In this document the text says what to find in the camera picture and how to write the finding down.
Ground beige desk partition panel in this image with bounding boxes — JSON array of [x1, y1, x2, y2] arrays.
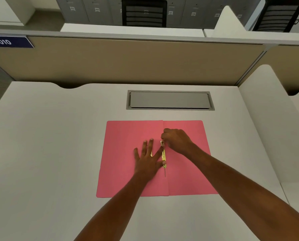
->
[[0, 29, 268, 89], [264, 45, 299, 96]]

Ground blue number label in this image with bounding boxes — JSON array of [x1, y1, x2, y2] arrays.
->
[[0, 35, 35, 49]]

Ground person's right forearm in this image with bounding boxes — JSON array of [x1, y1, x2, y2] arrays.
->
[[183, 143, 299, 241]]

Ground black mesh office chair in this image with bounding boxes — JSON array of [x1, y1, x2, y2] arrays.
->
[[121, 0, 168, 28], [252, 0, 299, 33]]

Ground pink paper file folder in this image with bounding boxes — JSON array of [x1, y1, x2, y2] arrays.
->
[[96, 120, 219, 198]]

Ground person's left forearm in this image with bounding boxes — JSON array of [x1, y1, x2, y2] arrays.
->
[[74, 171, 157, 241]]

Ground person's left hand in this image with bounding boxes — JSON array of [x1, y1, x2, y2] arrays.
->
[[134, 139, 166, 177]]

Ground grey desk cable flap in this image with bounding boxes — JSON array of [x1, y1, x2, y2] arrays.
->
[[126, 90, 215, 111]]

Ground gold metal file fastener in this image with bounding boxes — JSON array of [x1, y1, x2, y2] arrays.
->
[[160, 140, 167, 177]]

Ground person's right hand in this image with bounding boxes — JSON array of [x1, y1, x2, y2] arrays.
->
[[160, 128, 195, 156]]

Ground white desk side divider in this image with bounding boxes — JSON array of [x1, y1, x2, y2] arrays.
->
[[213, 5, 247, 32], [237, 64, 299, 184]]

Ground grey locker cabinets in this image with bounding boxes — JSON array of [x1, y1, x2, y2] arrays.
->
[[55, 0, 263, 29]]

